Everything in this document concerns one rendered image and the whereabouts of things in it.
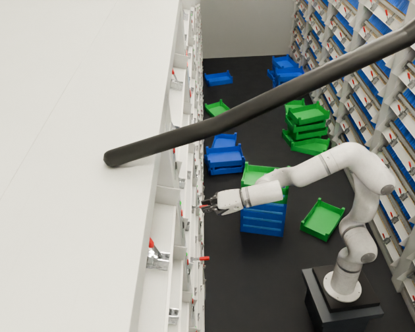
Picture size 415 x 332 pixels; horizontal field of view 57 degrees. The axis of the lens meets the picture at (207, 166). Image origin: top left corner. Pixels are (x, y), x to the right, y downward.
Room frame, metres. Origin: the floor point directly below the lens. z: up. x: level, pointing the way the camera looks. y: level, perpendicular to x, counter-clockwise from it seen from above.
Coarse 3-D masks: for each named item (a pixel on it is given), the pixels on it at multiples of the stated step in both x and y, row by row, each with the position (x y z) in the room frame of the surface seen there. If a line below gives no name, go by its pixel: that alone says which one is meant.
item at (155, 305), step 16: (160, 192) 0.60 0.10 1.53; (176, 192) 0.60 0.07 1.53; (160, 208) 0.59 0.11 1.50; (160, 224) 0.54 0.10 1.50; (160, 240) 0.50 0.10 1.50; (160, 256) 0.44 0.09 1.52; (160, 272) 0.43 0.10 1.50; (144, 288) 0.39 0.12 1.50; (160, 288) 0.40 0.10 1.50; (144, 304) 0.36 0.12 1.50; (160, 304) 0.36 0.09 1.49; (144, 320) 0.33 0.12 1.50; (160, 320) 0.34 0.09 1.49
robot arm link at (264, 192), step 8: (256, 184) 1.16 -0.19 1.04; (264, 184) 1.14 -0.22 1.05; (272, 184) 1.13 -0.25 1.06; (280, 184) 1.14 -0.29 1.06; (248, 192) 1.12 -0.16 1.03; (256, 192) 1.12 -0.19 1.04; (264, 192) 1.11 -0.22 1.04; (272, 192) 1.11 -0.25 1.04; (280, 192) 1.10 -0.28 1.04; (256, 200) 1.10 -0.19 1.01; (264, 200) 1.10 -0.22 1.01; (272, 200) 1.10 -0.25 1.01
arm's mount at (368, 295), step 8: (320, 272) 1.24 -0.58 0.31; (328, 272) 1.24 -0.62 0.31; (360, 272) 1.23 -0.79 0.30; (320, 280) 1.19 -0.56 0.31; (360, 280) 1.18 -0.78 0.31; (320, 288) 1.15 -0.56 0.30; (368, 288) 1.13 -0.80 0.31; (328, 296) 1.09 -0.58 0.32; (360, 296) 1.08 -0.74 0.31; (368, 296) 1.08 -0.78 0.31; (376, 296) 1.07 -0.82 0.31; (328, 304) 1.05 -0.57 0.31; (336, 304) 1.04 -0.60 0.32; (344, 304) 1.04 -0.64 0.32; (352, 304) 1.04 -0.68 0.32; (360, 304) 1.03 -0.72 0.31; (368, 304) 1.03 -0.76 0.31; (376, 304) 1.04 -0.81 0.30
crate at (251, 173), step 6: (246, 162) 2.02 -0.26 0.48; (246, 168) 2.00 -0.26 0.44; (252, 168) 2.01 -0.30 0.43; (258, 168) 2.00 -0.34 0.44; (264, 168) 1.99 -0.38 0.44; (270, 168) 1.98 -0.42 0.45; (276, 168) 1.97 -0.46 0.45; (246, 174) 1.98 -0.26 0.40; (252, 174) 1.98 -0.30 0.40; (258, 174) 1.98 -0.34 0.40; (246, 180) 1.91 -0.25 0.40; (252, 180) 1.91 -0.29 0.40; (288, 186) 1.76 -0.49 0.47; (288, 192) 1.76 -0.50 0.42
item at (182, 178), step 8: (184, 104) 1.30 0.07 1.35; (184, 112) 1.30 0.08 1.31; (184, 120) 1.26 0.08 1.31; (184, 152) 1.05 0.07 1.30; (184, 160) 1.01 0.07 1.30; (184, 168) 0.97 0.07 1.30; (184, 176) 0.93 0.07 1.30; (184, 184) 0.87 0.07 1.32; (184, 192) 0.85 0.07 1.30; (184, 200) 0.82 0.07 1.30; (184, 208) 0.79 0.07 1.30; (184, 216) 0.75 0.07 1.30; (184, 224) 0.70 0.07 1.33
